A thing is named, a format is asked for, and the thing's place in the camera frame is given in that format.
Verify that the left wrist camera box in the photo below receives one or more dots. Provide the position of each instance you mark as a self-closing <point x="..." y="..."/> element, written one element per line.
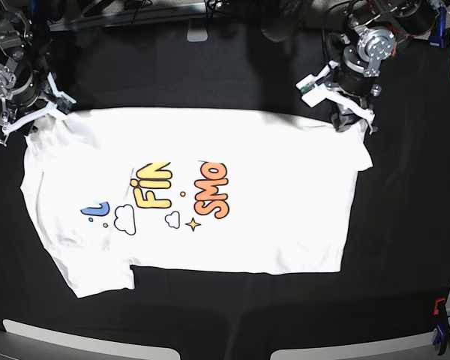
<point x="311" y="93"/>

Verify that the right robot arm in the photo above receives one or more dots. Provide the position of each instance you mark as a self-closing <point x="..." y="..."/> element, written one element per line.
<point x="21" y="53"/>

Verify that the white printed t-shirt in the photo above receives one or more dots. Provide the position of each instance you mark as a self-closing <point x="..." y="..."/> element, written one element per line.
<point x="212" y="190"/>

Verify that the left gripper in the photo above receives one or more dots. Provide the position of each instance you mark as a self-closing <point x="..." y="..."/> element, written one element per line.
<point x="348" y="111"/>

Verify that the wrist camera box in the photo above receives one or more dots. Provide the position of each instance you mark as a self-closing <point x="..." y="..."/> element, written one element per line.
<point x="311" y="93"/>
<point x="65" y="104"/>

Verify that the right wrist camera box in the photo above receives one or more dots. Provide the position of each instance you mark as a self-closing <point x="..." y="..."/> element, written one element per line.
<point x="65" y="104"/>

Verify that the grey tape patch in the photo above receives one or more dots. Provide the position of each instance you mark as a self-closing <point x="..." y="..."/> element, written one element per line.
<point x="197" y="31"/>

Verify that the black table cloth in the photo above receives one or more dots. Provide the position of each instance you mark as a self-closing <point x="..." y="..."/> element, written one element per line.
<point x="396" y="260"/>

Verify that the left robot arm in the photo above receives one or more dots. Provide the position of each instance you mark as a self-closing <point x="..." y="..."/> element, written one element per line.
<point x="372" y="33"/>

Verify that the red blue clamp bottom right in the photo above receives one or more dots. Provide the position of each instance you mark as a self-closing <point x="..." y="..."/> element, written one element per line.
<point x="442" y="326"/>

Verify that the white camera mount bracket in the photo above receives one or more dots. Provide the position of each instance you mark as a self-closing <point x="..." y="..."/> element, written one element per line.
<point x="333" y="88"/>

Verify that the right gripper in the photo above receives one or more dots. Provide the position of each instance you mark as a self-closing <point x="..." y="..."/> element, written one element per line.
<point x="31" y="117"/>

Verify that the blue clamp top right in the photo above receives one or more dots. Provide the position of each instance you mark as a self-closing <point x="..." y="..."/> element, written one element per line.
<point x="437" y="37"/>

